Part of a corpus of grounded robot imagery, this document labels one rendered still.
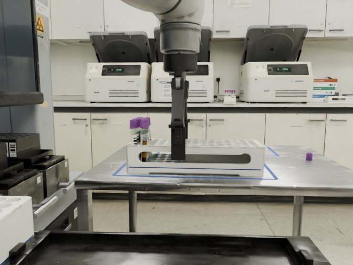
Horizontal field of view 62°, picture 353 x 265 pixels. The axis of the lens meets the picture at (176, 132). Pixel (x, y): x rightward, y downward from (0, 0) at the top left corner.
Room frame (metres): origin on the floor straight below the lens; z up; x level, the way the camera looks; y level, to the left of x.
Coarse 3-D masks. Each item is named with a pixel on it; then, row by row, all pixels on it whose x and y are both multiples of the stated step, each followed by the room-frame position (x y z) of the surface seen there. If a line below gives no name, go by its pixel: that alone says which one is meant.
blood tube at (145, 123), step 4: (144, 120) 0.64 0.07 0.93; (148, 120) 0.64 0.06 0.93; (144, 124) 0.64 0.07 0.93; (148, 124) 0.64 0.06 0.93; (144, 128) 0.63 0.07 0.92; (148, 128) 0.64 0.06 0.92; (144, 132) 0.64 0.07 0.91; (144, 136) 0.64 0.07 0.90; (144, 140) 0.64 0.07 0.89; (144, 144) 0.64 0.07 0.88; (144, 152) 0.63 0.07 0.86; (144, 156) 0.63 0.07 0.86; (144, 160) 0.63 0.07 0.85
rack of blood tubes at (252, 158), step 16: (128, 144) 0.64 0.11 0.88; (160, 144) 0.64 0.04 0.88; (192, 144) 0.66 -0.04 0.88; (208, 144) 0.65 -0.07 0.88; (224, 144) 0.65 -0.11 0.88; (240, 144) 0.64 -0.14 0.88; (256, 144) 0.64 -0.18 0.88; (128, 160) 0.63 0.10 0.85; (160, 160) 0.64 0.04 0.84; (176, 160) 0.64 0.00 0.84; (192, 160) 0.71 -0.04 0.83; (208, 160) 0.71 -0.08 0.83; (224, 160) 0.71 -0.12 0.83; (240, 160) 0.70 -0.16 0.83; (256, 160) 0.61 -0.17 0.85
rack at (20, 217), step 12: (0, 204) 0.33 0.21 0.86; (12, 204) 0.33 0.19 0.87; (24, 204) 0.34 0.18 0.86; (0, 216) 0.30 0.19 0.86; (12, 216) 0.31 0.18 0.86; (24, 216) 0.34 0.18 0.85; (0, 228) 0.29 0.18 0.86; (12, 228) 0.31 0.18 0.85; (24, 228) 0.33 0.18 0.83; (0, 240) 0.29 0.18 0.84; (12, 240) 0.31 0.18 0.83; (24, 240) 0.33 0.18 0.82; (0, 252) 0.29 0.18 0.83
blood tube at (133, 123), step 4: (132, 120) 0.64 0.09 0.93; (136, 120) 0.64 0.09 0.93; (132, 124) 0.64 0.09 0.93; (136, 124) 0.64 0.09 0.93; (132, 128) 0.64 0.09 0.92; (136, 128) 0.64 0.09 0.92; (132, 132) 0.64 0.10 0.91; (136, 132) 0.64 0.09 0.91; (132, 136) 0.64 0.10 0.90; (136, 136) 0.64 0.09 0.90; (132, 140) 0.64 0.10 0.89; (136, 140) 0.64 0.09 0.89; (132, 144) 0.64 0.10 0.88; (136, 144) 0.64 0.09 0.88
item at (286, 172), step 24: (96, 168) 0.67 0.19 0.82; (120, 168) 0.67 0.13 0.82; (264, 168) 0.67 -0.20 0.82; (288, 168) 0.67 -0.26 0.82; (312, 168) 0.67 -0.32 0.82; (336, 168) 0.67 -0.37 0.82; (216, 192) 0.55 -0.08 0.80; (240, 192) 0.55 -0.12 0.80; (264, 192) 0.55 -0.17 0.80; (288, 192) 0.54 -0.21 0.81; (312, 192) 0.54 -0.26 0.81; (336, 192) 0.53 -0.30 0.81
